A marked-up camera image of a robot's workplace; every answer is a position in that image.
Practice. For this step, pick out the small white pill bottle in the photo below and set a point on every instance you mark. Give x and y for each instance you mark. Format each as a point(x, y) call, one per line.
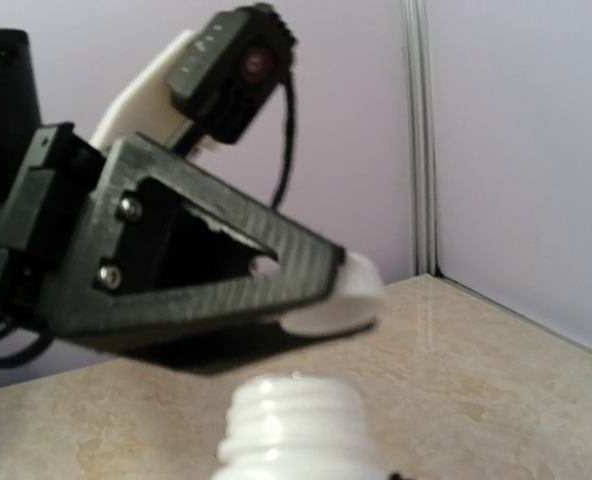
point(304, 427)

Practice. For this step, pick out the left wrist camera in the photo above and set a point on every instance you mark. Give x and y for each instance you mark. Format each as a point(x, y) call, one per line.
point(210, 83)

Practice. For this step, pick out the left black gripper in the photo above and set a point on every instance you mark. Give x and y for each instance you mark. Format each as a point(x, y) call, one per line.
point(53, 235)

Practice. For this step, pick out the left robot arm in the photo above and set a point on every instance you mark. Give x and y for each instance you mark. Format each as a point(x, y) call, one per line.
point(19, 120)

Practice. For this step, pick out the left aluminium frame post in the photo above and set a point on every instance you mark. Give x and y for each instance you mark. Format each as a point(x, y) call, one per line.
point(422, 138)

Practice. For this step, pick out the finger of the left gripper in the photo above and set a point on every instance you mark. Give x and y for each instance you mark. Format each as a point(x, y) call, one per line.
point(208, 347)
point(165, 250)

